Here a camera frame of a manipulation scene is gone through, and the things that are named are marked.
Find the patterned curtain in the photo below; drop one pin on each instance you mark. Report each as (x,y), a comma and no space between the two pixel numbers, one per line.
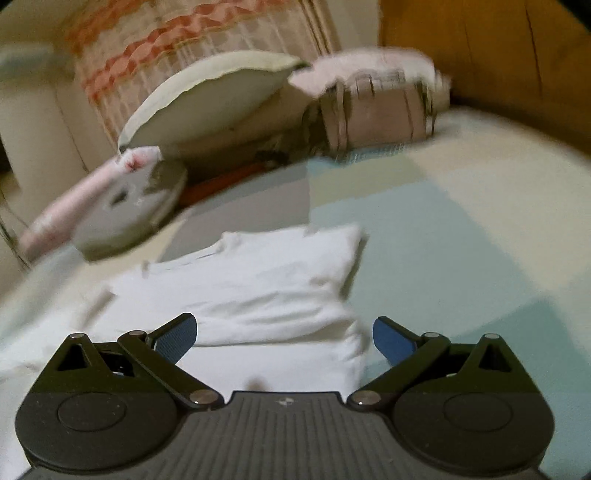
(138,60)

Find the wooden headboard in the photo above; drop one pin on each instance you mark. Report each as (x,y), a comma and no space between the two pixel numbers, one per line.
(485,46)

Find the beige pillow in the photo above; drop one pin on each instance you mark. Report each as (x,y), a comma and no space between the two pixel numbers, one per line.
(258,134)

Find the white printed long-sleeve shirt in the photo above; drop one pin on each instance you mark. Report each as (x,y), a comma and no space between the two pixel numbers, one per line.
(254,277)

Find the grey cushion with hole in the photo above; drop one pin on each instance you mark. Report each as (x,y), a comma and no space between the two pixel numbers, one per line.
(120,217)

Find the cream pillow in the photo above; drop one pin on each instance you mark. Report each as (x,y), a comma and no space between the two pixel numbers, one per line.
(207,106)

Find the pink floral pillow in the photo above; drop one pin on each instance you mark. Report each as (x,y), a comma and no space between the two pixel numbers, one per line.
(60,207)
(369,62)

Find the pink handbag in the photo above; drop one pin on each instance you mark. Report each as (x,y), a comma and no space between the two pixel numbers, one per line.
(378,115)

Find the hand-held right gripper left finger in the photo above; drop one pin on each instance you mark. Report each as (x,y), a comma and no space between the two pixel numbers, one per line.
(178,339)

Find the bed with patchwork sheet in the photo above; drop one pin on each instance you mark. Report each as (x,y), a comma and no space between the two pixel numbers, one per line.
(461,230)

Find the red orange cloth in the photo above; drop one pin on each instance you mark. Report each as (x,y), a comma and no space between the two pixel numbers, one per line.
(217,184)

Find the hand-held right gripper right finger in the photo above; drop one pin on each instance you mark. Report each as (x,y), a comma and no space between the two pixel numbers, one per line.
(392,341)

